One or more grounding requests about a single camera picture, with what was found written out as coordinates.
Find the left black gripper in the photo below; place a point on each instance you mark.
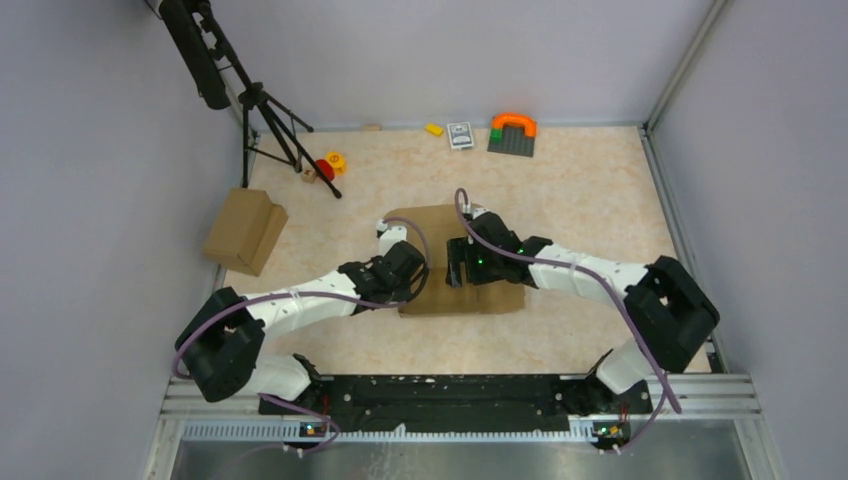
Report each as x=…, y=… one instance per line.
x=404, y=293

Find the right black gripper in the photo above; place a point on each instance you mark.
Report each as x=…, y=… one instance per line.
x=461, y=250

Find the brown cardboard box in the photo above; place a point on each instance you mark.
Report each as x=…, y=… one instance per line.
x=439, y=224
x=245, y=231

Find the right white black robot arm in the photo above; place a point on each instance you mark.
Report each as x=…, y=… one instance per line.
x=667, y=313

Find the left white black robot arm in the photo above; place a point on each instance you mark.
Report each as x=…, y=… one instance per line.
x=224, y=350

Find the playing card deck box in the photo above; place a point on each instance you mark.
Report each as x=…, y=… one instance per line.
x=460, y=135

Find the folded brown cardboard box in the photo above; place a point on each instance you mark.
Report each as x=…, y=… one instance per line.
x=245, y=231

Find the grey building baseplate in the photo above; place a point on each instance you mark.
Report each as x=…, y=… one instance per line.
x=513, y=142

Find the yellow small block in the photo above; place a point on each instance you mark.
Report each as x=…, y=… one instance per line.
x=434, y=129

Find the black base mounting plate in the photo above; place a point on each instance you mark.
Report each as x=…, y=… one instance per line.
x=467, y=403

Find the red round toy disc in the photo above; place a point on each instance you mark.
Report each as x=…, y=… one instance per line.
x=326, y=169

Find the yellow round toy disc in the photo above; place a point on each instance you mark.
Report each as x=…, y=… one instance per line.
x=337, y=162

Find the small wooden cube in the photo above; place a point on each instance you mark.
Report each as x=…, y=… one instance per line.
x=308, y=176

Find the orange arch block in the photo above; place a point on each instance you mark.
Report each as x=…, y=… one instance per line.
x=510, y=119

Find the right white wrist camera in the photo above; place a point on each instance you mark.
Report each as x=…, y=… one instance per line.
x=471, y=212

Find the aluminium frame rail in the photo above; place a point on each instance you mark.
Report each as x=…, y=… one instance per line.
x=690, y=399

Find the black camera tripod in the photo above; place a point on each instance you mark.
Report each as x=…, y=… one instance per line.
x=222, y=80

